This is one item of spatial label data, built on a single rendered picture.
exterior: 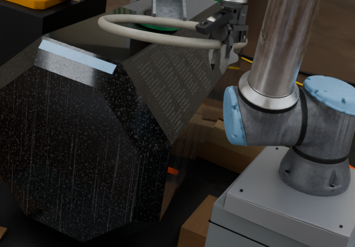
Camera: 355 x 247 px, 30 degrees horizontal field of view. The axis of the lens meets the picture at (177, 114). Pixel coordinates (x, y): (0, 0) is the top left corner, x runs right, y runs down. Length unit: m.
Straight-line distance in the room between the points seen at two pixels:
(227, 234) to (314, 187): 0.26
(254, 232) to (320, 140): 0.29
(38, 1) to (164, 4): 0.86
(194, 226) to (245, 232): 1.12
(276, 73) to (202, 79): 1.29
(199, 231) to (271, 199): 1.16
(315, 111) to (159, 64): 1.07
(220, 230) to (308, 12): 0.65
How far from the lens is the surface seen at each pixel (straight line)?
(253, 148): 3.41
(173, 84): 2.61
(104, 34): 2.66
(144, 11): 2.87
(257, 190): 1.73
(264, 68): 1.53
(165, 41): 1.94
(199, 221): 2.89
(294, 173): 1.75
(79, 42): 2.56
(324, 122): 1.67
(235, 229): 1.76
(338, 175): 1.76
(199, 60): 2.86
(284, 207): 1.68
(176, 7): 2.55
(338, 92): 1.68
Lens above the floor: 1.83
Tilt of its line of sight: 27 degrees down
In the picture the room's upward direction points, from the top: 9 degrees clockwise
